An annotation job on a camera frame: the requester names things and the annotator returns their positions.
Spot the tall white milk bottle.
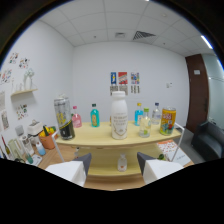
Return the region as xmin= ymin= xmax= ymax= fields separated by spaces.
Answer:
xmin=110 ymin=90 xmax=129 ymax=141

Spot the glass of green limes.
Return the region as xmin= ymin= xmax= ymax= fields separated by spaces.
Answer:
xmin=156 ymin=153 xmax=168 ymax=162

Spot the orange patterned leaflet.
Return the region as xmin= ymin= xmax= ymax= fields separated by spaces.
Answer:
xmin=156 ymin=139 xmax=183 ymax=155

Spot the white notebook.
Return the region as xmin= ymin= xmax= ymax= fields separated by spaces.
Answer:
xmin=171 ymin=148 xmax=192 ymax=167

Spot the white tray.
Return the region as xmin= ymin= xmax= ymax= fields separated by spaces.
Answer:
xmin=28 ymin=153 xmax=44 ymax=167

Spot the small pale blue bottle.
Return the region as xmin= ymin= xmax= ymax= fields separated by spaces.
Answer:
xmin=35 ymin=141 xmax=47 ymax=157

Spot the orange pot with utensils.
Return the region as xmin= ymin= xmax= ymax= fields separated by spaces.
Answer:
xmin=38 ymin=125 xmax=58 ymax=150

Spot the clear bottle with red label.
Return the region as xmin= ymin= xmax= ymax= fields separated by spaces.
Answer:
xmin=117 ymin=153 xmax=128 ymax=173

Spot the clear bottle with green cap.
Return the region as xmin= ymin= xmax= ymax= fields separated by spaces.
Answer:
xmin=138 ymin=107 xmax=152 ymax=139

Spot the two-tier wooden shelf rack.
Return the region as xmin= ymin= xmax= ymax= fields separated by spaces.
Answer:
xmin=51 ymin=120 xmax=186 ymax=178

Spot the large silver black can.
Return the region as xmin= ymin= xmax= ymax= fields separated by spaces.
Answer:
xmin=53 ymin=95 xmax=76 ymax=141

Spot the pink liquid bottle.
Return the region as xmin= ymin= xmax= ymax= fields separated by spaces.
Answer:
xmin=71 ymin=105 xmax=83 ymax=129

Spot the white box appliance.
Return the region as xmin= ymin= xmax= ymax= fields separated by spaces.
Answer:
xmin=27 ymin=119 xmax=44 ymax=137

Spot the small clear blue-cap bottle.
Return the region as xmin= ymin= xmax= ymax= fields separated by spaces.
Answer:
xmin=151 ymin=102 xmax=163 ymax=126

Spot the black chair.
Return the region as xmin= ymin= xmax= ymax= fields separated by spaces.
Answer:
xmin=190 ymin=120 xmax=224 ymax=163

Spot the teal liquid bottle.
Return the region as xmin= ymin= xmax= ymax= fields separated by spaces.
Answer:
xmin=89 ymin=103 xmax=101 ymax=128

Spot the light blue liquid bottle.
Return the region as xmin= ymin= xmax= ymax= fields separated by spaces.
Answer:
xmin=134 ymin=102 xmax=144 ymax=127

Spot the brown door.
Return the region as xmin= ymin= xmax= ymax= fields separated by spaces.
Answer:
xmin=185 ymin=53 xmax=210 ymax=134

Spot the ceiling light strip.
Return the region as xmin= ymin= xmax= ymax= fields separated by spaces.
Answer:
xmin=200 ymin=35 xmax=214 ymax=50

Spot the ceiling air vent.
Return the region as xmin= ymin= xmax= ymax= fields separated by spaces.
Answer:
xmin=132 ymin=30 xmax=157 ymax=41

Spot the grey wall print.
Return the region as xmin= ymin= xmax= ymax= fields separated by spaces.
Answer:
xmin=118 ymin=85 xmax=129 ymax=96
xmin=130 ymin=84 xmax=141 ymax=94
xmin=109 ymin=85 xmax=119 ymax=96

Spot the wooden wall shelf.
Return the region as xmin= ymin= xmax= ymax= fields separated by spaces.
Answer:
xmin=10 ymin=87 xmax=39 ymax=98

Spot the multicolour wall poster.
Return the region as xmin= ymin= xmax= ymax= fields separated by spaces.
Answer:
xmin=130 ymin=72 xmax=141 ymax=85

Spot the red wall poster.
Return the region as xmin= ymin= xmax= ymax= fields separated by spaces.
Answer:
xmin=117 ymin=71 xmax=129 ymax=86

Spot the white ornament on wall shelf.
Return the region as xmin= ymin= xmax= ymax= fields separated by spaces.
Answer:
xmin=22 ymin=68 xmax=35 ymax=91

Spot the blue wall poster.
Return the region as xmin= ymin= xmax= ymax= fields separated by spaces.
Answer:
xmin=110 ymin=71 xmax=118 ymax=86

